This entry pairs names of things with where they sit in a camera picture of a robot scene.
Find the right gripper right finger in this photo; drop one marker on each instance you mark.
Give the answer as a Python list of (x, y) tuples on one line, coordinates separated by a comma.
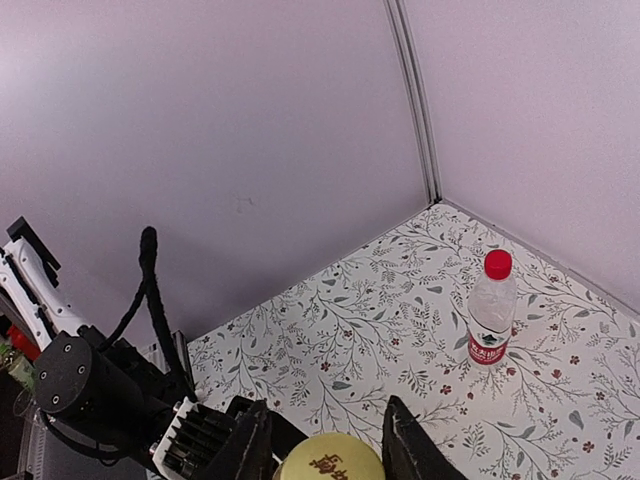
[(408, 453)]

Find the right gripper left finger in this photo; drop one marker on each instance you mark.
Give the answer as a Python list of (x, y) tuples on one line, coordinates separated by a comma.
[(247, 453)]

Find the yellow bottle cap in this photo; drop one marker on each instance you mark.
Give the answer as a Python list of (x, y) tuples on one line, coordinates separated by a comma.
[(331, 456)]

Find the red cap water bottle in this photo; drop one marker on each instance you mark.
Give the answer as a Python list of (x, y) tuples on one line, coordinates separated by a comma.
[(491, 308)]

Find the red bottle cap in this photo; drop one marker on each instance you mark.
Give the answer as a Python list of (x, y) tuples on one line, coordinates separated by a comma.
[(498, 264)]

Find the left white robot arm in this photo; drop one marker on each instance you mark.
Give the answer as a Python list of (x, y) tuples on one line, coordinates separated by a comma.
[(95, 393)]

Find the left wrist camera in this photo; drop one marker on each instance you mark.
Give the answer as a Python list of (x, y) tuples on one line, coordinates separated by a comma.
[(198, 432)]

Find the left aluminium frame post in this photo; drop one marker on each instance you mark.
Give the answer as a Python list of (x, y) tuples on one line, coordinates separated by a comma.
[(414, 84)]

